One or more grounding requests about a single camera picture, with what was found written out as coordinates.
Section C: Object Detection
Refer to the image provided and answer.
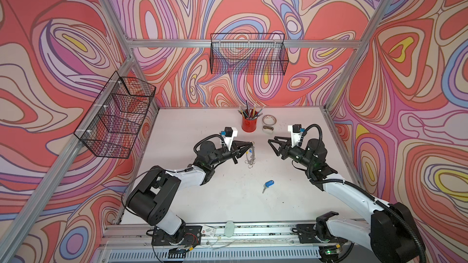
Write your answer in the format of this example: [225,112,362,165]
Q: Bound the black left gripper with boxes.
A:
[207,143,253,169]

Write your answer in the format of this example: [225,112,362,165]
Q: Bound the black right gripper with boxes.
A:
[268,136,314,169]

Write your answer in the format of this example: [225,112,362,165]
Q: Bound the silver metal keyring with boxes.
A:
[245,150,256,169]

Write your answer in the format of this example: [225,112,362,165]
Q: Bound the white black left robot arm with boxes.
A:
[123,130,254,240]

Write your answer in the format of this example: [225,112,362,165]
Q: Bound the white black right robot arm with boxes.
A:
[268,124,427,263]

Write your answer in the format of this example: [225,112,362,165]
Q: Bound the red pencil cup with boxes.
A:
[241,117,258,133]

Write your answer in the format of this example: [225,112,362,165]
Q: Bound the tape roll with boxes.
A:
[262,114,277,126]

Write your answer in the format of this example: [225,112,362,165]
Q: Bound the pencils in cup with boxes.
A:
[238,101,264,121]

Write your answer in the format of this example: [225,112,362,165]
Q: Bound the blue headed key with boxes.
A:
[262,180,274,194]

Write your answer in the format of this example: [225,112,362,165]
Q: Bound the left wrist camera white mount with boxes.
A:
[220,127,237,150]

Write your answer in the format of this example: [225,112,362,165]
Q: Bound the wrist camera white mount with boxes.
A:
[220,127,237,150]
[288,124,305,147]

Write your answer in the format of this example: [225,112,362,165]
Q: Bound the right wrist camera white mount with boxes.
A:
[288,124,305,147]

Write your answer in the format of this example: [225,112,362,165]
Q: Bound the black wire basket back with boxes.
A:
[209,32,290,75]

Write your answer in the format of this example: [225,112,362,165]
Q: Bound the black wire basket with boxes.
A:
[209,32,290,75]
[74,72,156,159]

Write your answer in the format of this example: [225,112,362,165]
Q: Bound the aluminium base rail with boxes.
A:
[98,220,399,263]

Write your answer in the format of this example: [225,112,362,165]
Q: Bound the black wire basket left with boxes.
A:
[74,72,156,159]

